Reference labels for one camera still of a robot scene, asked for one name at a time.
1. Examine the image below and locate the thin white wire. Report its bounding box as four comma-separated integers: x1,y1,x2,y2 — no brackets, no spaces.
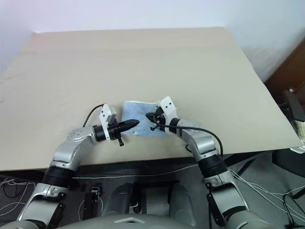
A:
71,166,305,208

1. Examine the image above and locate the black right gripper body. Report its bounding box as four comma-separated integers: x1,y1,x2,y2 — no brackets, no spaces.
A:
150,106,167,132

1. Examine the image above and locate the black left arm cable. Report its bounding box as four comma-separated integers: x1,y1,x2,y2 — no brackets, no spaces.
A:
82,103,107,127

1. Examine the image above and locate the small black clamp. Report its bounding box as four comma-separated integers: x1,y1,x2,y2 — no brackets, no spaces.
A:
91,187,101,204

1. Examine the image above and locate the dark grey rounded shape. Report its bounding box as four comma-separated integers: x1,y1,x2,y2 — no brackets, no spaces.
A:
104,183,144,217

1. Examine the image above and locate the grey robot torso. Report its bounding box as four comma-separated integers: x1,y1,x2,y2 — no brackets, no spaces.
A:
45,209,232,229

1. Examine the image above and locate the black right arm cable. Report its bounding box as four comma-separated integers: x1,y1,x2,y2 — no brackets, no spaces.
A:
163,124,224,163

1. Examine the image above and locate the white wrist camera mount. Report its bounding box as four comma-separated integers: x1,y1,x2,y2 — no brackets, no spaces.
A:
157,95,179,124
99,103,118,143

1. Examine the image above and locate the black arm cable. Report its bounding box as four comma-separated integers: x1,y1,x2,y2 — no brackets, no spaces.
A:
163,124,224,163
82,103,107,127

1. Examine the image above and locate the black angled panel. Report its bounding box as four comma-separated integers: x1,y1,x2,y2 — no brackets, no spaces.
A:
283,88,305,123

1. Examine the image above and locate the brown wooden cabinet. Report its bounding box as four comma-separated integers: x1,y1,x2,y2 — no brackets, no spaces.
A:
264,39,305,96

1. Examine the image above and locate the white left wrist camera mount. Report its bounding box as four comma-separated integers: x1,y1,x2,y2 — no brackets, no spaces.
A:
99,103,118,143

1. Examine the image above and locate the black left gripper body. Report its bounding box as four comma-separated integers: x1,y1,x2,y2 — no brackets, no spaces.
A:
107,115,125,147

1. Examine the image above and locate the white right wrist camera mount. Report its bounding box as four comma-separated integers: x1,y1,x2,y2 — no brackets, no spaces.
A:
157,95,179,124

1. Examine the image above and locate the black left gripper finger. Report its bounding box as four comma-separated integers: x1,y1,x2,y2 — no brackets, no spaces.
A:
119,124,138,132
118,119,140,128

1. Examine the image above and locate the light blue cloth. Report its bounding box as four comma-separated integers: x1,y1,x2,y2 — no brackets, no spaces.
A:
121,100,178,138

